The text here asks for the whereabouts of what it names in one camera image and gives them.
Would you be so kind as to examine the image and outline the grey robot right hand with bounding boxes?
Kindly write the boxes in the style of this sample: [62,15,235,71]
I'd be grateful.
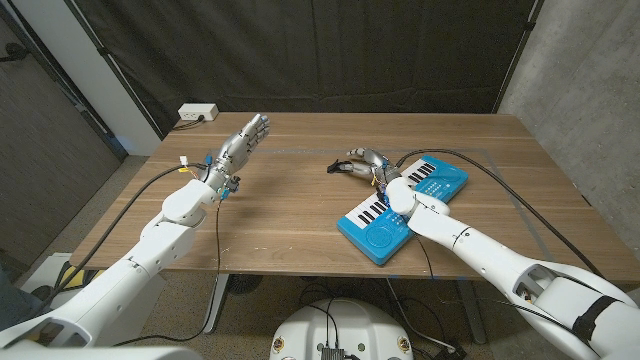
[342,146,403,194]

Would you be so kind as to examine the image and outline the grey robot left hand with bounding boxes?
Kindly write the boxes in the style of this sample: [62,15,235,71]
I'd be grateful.
[202,113,272,194]

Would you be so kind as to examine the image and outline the black velcro strap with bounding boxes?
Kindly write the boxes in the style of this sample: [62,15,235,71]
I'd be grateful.
[326,158,354,175]

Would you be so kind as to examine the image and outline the blue toy keyboard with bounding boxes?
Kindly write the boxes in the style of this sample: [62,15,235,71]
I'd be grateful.
[335,154,470,267]

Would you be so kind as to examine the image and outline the white power strip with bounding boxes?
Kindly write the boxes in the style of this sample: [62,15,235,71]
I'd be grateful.
[177,102,220,122]

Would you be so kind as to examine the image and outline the black backdrop curtain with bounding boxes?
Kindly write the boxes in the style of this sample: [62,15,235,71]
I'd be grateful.
[64,0,544,136]

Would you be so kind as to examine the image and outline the round black floor object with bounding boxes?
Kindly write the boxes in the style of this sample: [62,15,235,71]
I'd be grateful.
[227,273,264,296]

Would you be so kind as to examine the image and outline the black backdrop stand pole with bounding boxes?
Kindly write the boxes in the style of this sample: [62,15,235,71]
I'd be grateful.
[492,0,546,114]
[63,0,165,140]

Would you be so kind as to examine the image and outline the white table leg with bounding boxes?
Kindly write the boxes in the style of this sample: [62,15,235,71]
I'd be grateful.
[455,279,487,345]
[202,273,231,335]

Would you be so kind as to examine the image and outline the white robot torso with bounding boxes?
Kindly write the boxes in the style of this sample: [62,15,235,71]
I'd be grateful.
[268,298,415,360]

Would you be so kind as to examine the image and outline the black power adapter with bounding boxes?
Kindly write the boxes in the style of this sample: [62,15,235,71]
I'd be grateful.
[432,342,469,360]

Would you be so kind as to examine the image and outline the yellow floor object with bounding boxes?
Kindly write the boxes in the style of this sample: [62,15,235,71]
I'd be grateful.
[64,269,101,290]

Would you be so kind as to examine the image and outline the person in blue jeans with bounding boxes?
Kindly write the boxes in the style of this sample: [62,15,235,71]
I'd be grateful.
[0,264,36,331]

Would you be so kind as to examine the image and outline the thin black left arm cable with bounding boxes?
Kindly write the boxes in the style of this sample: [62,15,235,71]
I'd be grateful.
[113,198,222,347]

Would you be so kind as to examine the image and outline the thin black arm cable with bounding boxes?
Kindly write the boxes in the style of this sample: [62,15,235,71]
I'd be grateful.
[113,198,222,347]
[414,234,601,351]

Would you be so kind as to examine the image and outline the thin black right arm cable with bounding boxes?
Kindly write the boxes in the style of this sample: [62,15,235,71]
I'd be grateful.
[414,234,601,351]

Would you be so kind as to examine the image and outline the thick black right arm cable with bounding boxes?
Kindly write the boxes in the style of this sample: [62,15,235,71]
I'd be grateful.
[395,148,606,279]

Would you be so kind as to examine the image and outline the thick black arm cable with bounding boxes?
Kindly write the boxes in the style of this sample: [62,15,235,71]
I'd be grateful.
[395,148,606,279]
[29,162,209,316]

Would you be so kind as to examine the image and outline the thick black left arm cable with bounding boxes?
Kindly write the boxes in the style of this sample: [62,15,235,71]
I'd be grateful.
[29,162,209,316]

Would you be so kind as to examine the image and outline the grey floor cable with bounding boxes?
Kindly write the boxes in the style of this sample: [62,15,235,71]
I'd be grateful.
[385,278,455,350]

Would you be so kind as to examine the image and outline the black torso cable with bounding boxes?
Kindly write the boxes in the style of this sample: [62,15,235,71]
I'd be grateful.
[304,298,341,347]

